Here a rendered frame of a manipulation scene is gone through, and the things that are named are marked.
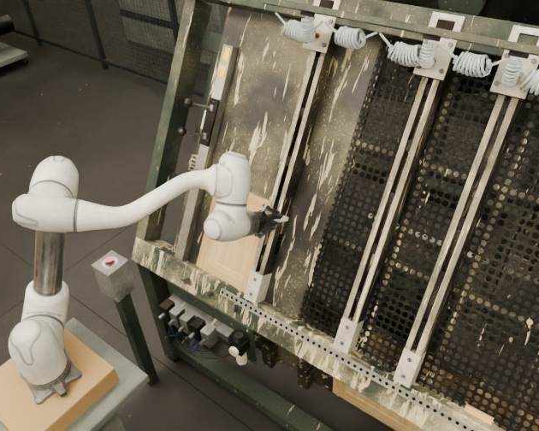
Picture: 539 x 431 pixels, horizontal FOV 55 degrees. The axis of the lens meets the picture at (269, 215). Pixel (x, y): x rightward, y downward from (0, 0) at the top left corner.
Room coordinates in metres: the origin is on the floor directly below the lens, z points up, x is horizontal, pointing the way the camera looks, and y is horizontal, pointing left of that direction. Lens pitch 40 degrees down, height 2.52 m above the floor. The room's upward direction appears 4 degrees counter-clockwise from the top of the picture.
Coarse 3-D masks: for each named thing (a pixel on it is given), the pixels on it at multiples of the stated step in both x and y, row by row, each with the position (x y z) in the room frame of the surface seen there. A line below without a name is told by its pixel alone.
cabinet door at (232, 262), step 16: (256, 208) 1.64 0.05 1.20; (208, 240) 1.68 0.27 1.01; (240, 240) 1.60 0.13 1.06; (256, 240) 1.57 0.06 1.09; (208, 256) 1.64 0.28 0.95; (224, 256) 1.60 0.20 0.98; (240, 256) 1.57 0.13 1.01; (208, 272) 1.60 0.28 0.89; (224, 272) 1.56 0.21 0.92; (240, 272) 1.53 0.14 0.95; (240, 288) 1.49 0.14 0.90
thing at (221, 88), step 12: (228, 60) 2.03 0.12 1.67; (228, 72) 2.02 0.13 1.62; (216, 84) 2.01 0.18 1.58; (228, 84) 2.01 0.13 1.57; (216, 96) 1.98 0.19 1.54; (216, 120) 1.93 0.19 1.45; (216, 132) 1.93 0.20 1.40; (204, 156) 1.87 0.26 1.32; (204, 168) 1.85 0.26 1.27; (192, 192) 1.81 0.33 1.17; (192, 204) 1.78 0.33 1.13; (192, 216) 1.76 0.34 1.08; (192, 228) 1.75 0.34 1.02; (180, 240) 1.73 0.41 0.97; (180, 252) 1.70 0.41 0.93
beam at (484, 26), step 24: (216, 0) 2.12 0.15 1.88; (240, 0) 2.05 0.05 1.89; (288, 0) 1.93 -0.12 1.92; (312, 0) 1.87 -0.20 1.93; (360, 0) 1.77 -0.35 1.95; (336, 24) 1.78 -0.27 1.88; (360, 24) 1.72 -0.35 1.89; (480, 24) 1.51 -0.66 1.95; (504, 24) 1.47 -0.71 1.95; (456, 48) 1.51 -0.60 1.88; (480, 48) 1.47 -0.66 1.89
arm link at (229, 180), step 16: (224, 160) 1.37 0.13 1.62; (240, 160) 1.37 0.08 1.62; (192, 176) 1.33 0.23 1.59; (208, 176) 1.34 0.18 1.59; (224, 176) 1.33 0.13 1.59; (240, 176) 1.33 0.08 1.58; (160, 192) 1.29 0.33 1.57; (176, 192) 1.30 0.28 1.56; (224, 192) 1.30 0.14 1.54; (240, 192) 1.31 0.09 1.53; (80, 208) 1.23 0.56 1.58; (96, 208) 1.24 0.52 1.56; (112, 208) 1.26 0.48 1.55; (128, 208) 1.26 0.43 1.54; (144, 208) 1.26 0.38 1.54; (80, 224) 1.20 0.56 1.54; (96, 224) 1.21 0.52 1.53; (112, 224) 1.22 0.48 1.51; (128, 224) 1.24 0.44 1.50
